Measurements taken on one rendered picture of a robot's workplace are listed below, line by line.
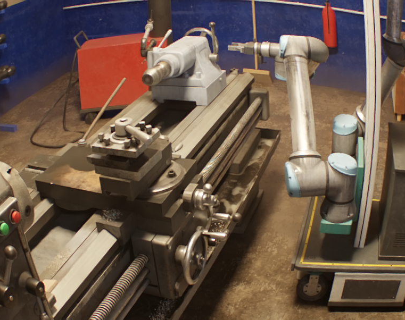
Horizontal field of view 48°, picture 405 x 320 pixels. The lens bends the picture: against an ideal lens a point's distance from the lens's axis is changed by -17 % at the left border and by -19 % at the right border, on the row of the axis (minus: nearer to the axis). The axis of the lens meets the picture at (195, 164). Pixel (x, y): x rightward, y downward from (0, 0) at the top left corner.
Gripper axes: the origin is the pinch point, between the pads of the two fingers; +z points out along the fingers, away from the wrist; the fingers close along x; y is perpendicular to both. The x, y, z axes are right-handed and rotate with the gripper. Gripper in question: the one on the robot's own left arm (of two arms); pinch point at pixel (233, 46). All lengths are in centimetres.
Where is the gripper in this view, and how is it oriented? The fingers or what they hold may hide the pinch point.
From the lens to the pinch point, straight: 295.6
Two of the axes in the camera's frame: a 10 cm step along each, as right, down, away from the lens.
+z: -9.4, -1.1, 3.3
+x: -3.5, 4.4, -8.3
